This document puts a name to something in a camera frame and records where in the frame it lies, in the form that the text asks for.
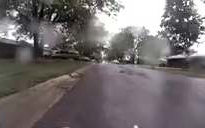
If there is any grass lawn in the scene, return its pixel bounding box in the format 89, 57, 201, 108
0, 58, 90, 103

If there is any low dark house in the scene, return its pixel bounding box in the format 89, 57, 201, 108
0, 34, 35, 61

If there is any large spreading tree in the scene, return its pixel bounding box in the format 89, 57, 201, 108
0, 0, 125, 61

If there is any parked vehicle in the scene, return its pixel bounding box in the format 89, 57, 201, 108
78, 55, 92, 63
51, 49, 81, 61

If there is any group of pale trees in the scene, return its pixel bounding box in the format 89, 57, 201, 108
106, 26, 152, 65

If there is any concrete kerb strip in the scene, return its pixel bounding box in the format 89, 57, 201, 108
0, 63, 93, 128

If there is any white car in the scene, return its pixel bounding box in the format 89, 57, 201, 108
111, 59, 121, 65

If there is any wet grey asphalt road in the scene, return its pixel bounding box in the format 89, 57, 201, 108
31, 62, 205, 128

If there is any tall dark tree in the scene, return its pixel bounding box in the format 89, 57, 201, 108
158, 0, 205, 57

